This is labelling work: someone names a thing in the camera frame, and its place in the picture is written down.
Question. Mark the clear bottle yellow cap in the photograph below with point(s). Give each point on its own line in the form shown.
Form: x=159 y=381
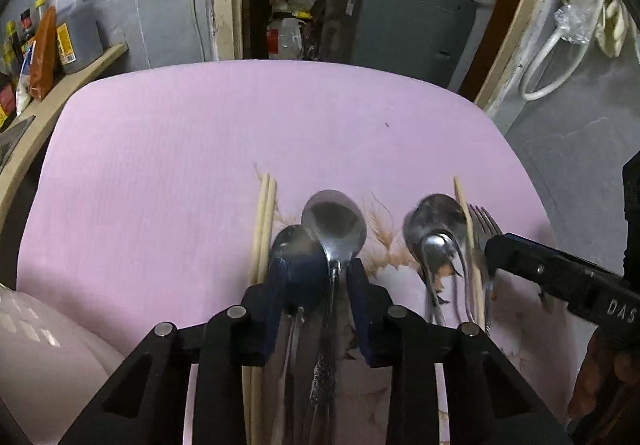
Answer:
x=40 y=10

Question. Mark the black bag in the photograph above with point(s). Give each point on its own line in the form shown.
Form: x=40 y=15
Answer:
x=317 y=25

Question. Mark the dark bottle red cap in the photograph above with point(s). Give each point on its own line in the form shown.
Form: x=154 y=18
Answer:
x=25 y=27

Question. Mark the grey appliance cabinet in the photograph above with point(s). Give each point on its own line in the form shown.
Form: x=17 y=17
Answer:
x=400 y=35

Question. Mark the plastic jug red label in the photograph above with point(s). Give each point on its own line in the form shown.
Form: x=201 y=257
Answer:
x=285 y=37

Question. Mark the cream wooden door frame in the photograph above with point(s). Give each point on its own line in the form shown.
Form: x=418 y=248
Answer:
x=222 y=0

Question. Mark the dark bottle yellow cap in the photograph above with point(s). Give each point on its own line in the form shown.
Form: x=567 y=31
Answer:
x=11 y=50

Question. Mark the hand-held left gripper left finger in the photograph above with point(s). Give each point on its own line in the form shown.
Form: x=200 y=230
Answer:
x=276 y=290

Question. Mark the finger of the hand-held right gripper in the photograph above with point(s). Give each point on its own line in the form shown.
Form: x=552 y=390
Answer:
x=550 y=270

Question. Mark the metal fork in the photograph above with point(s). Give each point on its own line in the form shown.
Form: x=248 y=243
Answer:
x=482 y=225

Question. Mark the pink printed blanket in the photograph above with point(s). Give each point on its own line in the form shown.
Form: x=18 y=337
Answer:
x=200 y=150

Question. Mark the small metal spoon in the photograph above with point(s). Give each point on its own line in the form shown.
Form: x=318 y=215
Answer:
x=437 y=255
x=300 y=250

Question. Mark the white seasoning packet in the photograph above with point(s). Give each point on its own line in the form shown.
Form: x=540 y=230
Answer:
x=25 y=85

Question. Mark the wooden chopstick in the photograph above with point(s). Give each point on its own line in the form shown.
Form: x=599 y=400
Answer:
x=462 y=205
x=270 y=215
x=261 y=225

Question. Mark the pale pink round object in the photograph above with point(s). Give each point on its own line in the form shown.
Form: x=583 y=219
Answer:
x=45 y=365

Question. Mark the large metal spoon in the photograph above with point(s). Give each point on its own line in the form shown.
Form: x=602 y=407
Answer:
x=435 y=215
x=332 y=225

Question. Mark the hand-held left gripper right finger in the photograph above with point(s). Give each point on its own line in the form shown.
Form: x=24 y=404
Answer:
x=359 y=295

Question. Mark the person's right hand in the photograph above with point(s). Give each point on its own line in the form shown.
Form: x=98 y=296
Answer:
x=585 y=375

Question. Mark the dark oil jug yellow cap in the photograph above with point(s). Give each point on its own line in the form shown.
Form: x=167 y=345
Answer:
x=80 y=35

